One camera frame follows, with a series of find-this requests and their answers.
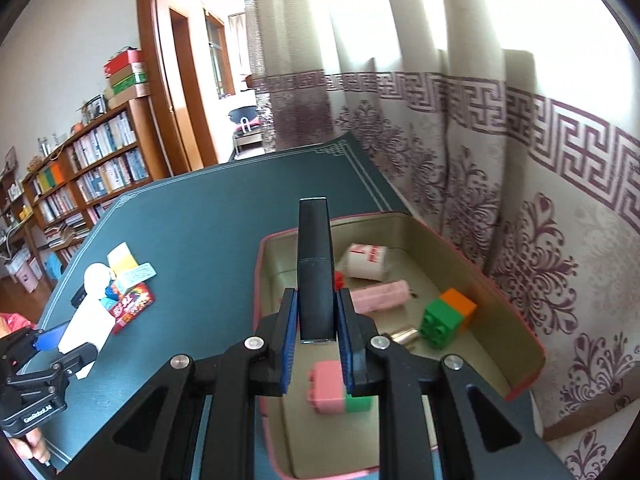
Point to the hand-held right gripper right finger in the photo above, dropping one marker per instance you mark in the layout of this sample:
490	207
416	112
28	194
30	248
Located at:
347	340

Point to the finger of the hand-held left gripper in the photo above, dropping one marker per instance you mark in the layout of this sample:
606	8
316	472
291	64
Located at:
80	355
50	337

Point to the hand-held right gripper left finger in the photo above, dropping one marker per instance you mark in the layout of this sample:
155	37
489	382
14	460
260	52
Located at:
290	340

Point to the white tissue pack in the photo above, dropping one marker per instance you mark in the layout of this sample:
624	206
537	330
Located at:
87	325

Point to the pink and green toy block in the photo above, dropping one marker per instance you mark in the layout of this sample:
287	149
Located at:
327	387

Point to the brown gold small bottle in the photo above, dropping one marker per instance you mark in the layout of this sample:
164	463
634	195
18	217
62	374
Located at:
405	336

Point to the red toy block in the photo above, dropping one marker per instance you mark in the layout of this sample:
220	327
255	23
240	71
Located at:
340	280

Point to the red printed packet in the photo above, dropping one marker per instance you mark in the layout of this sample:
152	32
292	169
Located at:
132	305

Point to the black rectangular case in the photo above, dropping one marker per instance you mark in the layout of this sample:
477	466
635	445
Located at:
315	270

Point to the white roll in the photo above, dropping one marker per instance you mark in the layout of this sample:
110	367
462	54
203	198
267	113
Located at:
367	262

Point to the small grey white box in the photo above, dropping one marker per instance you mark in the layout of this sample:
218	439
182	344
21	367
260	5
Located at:
137	275

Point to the green and orange toy block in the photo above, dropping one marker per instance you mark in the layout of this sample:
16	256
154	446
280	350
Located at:
445	317

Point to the red storage box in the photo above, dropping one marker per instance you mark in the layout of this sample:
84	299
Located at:
500	355

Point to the person's left hand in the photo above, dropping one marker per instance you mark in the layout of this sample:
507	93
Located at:
35	447

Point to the pink bedding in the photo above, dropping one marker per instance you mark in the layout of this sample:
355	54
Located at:
15	322

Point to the blue plastic stool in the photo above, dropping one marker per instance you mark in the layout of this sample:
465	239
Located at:
53	266

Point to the cream and yellow carton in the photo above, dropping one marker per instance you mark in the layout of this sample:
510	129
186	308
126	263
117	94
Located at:
122	260

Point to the dark wooden shelf unit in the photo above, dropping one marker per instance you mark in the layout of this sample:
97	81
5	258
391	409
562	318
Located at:
12	195

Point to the rows of books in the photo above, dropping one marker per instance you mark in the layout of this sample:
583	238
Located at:
105	160

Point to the wooden bookcase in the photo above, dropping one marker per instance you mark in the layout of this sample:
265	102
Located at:
145	135

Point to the black wok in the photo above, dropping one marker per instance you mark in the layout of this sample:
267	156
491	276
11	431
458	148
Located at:
242	115

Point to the patterned beige curtain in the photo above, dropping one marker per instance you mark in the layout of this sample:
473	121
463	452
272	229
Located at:
500	160

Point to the green flat box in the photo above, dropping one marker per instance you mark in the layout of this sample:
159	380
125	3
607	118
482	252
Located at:
129	84

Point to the red flat box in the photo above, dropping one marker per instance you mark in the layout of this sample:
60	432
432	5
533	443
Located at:
124	64

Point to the picture frame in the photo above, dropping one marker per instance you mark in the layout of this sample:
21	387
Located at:
95	107

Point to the wooden door frame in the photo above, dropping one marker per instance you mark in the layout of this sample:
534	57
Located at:
150	60

